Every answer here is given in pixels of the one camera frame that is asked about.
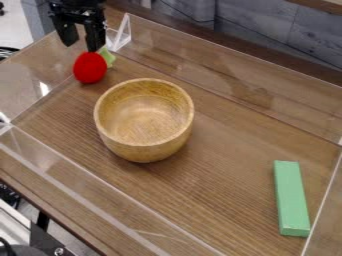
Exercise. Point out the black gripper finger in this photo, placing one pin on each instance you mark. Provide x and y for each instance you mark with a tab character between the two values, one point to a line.
95	35
66	29

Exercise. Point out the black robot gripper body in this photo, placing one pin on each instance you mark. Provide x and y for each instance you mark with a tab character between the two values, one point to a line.
77	11

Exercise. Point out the red felt fruit green leaf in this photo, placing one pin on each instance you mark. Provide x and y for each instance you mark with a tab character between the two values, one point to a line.
91	65

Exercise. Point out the round wooden bowl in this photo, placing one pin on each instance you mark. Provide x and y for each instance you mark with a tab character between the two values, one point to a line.
144	118

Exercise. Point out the clear acrylic tray walls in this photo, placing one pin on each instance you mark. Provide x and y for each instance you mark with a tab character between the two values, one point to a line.
153	163

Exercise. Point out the black clamp with bolt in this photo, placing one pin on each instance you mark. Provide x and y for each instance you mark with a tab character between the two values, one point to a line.
46	243

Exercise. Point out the green rectangular block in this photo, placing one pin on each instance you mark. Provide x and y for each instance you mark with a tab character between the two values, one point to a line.
293	212

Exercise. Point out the grey metal post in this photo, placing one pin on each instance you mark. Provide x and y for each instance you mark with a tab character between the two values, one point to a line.
38	19

